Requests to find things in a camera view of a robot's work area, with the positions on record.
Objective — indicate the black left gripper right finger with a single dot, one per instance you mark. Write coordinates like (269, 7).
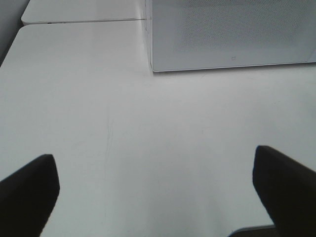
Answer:
(287, 190)

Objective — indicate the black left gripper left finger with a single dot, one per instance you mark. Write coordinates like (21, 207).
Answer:
(28, 197)

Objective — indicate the white microwave door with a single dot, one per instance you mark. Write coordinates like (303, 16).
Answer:
(208, 34)

